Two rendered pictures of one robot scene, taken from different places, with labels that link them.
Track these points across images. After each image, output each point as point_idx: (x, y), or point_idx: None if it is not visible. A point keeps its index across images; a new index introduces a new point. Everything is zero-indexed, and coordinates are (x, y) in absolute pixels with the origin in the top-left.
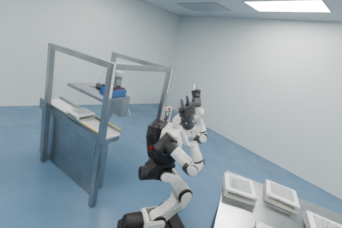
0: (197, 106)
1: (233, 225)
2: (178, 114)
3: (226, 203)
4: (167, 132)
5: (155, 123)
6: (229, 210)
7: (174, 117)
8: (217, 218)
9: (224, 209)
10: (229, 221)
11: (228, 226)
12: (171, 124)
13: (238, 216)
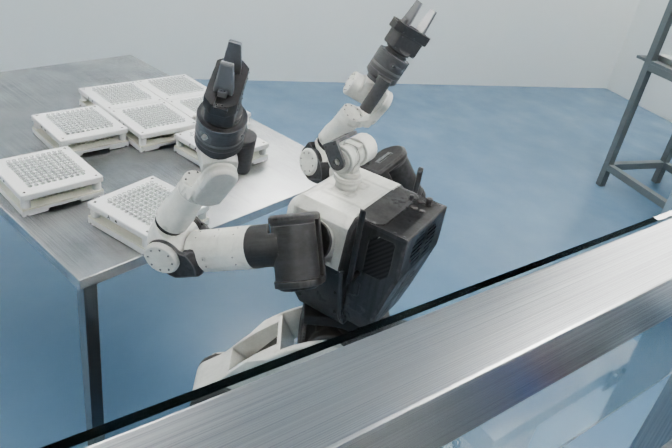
0: None
1: (249, 188)
2: (345, 147)
3: (218, 213)
4: (401, 152)
5: (414, 211)
6: (229, 203)
7: (374, 140)
8: (273, 201)
9: (239, 206)
10: (251, 193)
11: (261, 189)
12: (350, 203)
13: None
